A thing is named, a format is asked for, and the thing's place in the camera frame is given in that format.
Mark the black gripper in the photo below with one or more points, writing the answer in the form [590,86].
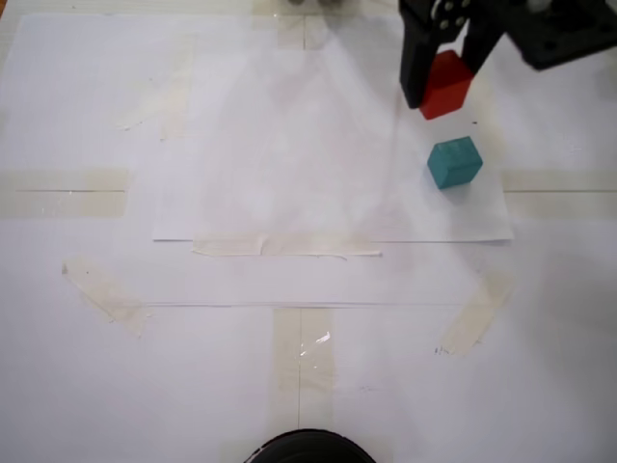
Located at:
[415,53]

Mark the red cube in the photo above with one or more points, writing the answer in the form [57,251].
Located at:
[448,91]

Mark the teal blue cube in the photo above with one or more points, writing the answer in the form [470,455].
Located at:
[455,164]

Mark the beige masking tape strip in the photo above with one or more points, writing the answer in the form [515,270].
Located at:
[303,366]
[176,87]
[106,299]
[62,193]
[294,29]
[289,246]
[559,193]
[474,318]

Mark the small white paper sheet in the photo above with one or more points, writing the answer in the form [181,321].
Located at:
[289,144]

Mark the large white paper sheet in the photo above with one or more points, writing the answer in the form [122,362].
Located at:
[96,96]

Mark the black round object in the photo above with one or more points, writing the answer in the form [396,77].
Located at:
[311,448]

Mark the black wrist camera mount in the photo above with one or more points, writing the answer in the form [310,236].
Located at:
[564,34]

